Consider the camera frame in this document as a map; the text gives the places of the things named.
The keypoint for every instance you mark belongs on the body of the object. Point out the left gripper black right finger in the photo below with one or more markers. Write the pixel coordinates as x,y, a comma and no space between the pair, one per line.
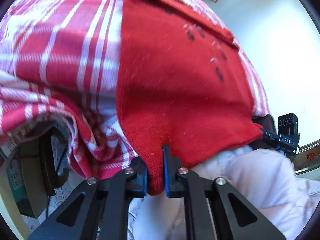
213,209

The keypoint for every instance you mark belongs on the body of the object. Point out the cardboard box under bed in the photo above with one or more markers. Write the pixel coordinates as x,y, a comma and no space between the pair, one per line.
34,170

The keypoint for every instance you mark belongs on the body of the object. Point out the red knitted sweater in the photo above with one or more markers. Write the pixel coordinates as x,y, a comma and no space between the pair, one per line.
181,82

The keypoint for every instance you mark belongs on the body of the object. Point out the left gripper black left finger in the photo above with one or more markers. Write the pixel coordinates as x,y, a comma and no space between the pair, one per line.
97,209

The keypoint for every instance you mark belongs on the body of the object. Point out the red white plaid bedspread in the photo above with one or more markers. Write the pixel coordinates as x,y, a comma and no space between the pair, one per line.
60,61

